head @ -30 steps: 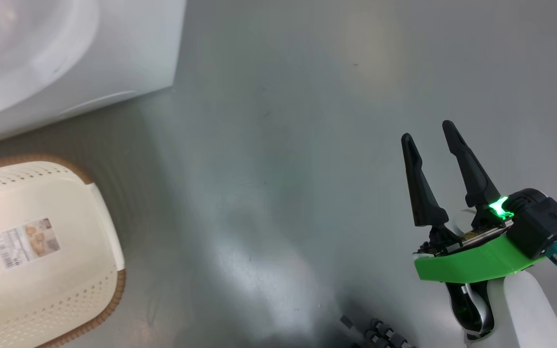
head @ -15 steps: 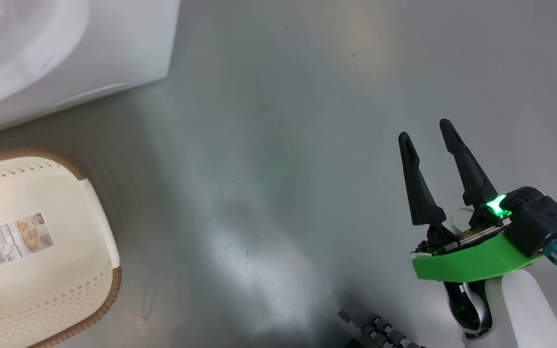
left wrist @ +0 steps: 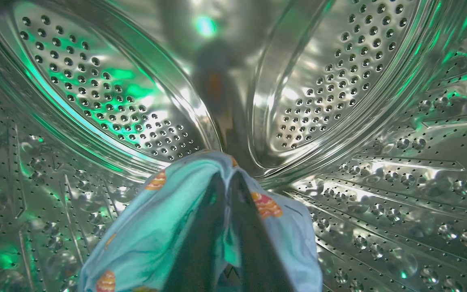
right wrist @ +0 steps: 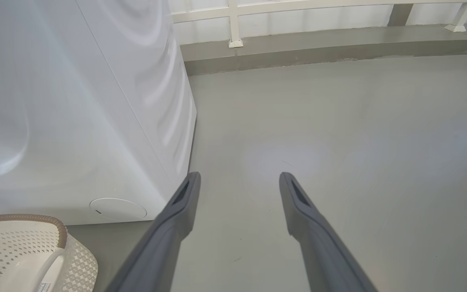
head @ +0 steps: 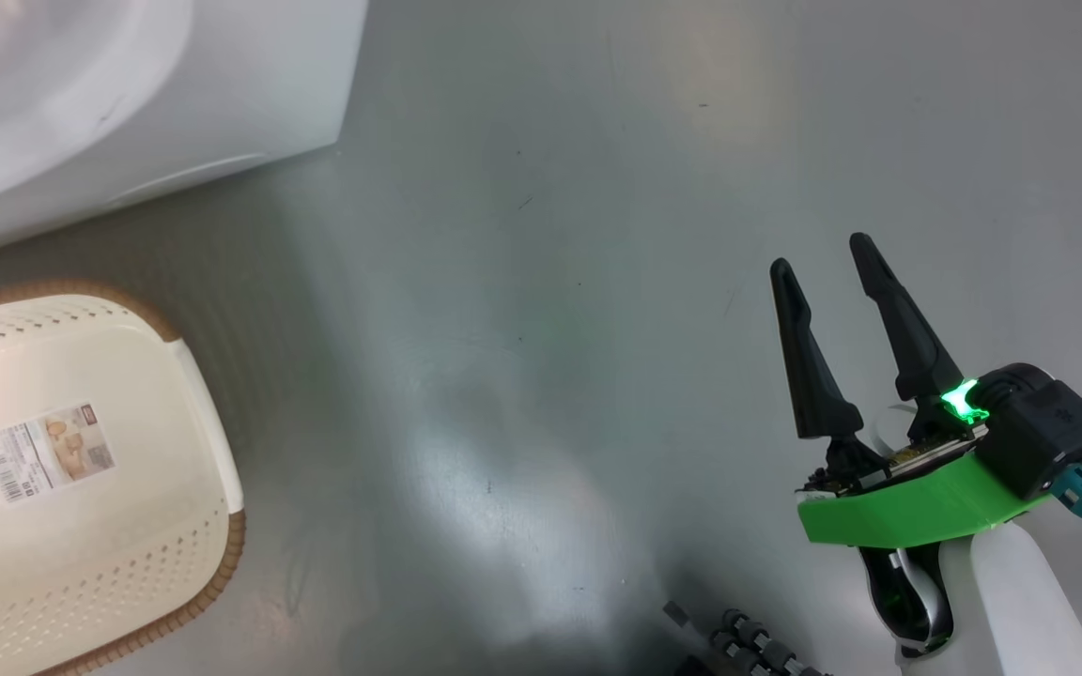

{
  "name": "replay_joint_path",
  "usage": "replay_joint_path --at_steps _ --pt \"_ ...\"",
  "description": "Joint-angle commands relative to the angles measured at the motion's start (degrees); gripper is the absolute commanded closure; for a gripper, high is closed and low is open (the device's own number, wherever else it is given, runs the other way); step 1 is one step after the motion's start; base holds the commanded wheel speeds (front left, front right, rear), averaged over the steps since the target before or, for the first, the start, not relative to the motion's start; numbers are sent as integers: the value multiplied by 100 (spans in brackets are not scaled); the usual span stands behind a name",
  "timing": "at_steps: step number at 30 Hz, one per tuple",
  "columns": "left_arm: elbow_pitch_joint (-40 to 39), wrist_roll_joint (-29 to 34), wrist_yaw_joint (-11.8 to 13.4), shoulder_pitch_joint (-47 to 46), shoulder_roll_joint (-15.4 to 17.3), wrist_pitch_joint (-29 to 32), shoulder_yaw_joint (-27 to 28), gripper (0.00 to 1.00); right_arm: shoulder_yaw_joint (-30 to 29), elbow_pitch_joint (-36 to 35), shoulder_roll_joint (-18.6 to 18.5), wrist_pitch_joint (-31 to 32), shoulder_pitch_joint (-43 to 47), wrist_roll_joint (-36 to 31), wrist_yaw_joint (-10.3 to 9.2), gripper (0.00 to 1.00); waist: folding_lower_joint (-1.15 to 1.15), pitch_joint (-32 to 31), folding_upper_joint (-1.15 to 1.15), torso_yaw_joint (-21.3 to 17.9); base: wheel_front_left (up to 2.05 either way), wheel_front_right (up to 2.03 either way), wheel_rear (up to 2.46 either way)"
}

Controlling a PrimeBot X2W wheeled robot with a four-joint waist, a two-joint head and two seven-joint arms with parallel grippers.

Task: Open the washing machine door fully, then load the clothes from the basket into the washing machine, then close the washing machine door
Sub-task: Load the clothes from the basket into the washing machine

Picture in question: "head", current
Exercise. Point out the ribbed black grey robot conduit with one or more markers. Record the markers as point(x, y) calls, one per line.
point(752, 648)

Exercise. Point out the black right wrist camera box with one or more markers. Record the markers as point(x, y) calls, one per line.
point(1043, 432)

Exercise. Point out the barcode sticker in basket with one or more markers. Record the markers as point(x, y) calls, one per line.
point(43, 455)

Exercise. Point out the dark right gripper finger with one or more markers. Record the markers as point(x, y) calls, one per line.
point(813, 376)
point(907, 338)

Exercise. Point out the white front-load washing machine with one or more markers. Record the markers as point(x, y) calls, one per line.
point(128, 94)

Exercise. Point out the cream basket with brown rim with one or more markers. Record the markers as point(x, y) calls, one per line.
point(109, 563)

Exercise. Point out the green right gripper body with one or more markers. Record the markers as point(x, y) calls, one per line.
point(907, 507)

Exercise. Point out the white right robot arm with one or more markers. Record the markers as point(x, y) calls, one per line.
point(1020, 601)

